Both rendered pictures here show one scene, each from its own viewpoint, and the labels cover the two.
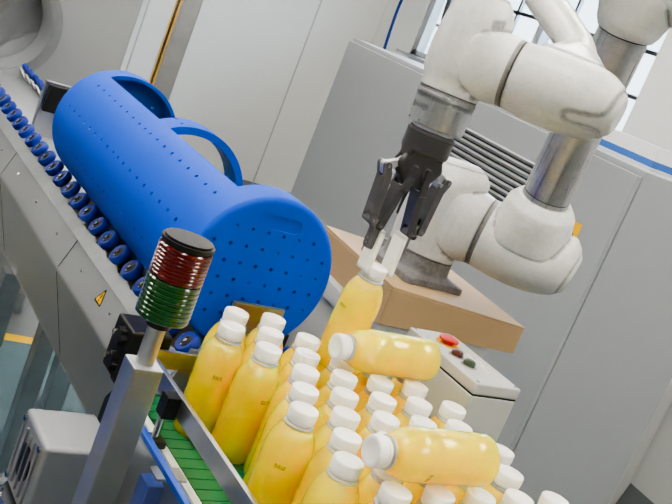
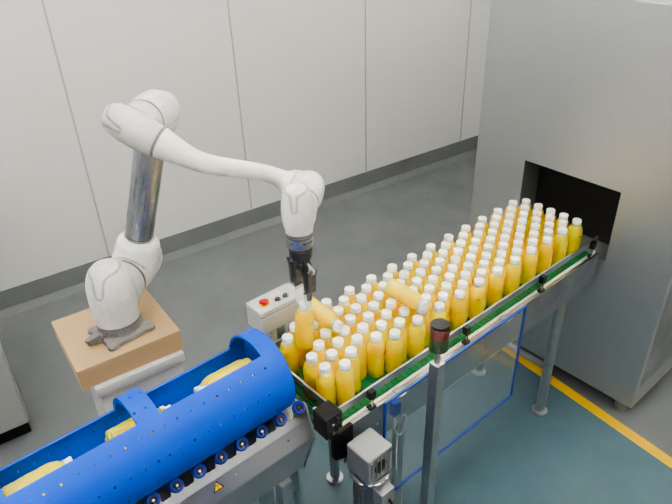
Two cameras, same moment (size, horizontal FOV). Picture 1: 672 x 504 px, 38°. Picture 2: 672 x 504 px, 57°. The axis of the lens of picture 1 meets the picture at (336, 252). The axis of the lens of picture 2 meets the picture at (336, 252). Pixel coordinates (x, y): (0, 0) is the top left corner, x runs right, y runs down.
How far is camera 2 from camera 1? 2.41 m
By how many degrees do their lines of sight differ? 86
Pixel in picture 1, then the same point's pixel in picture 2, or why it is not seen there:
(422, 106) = (309, 242)
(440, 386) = (289, 310)
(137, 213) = (231, 432)
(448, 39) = (311, 214)
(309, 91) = not seen: outside the picture
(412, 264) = (141, 322)
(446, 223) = (138, 291)
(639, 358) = not seen: outside the picture
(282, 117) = not seen: outside the picture
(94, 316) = (227, 490)
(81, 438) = (373, 438)
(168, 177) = (231, 402)
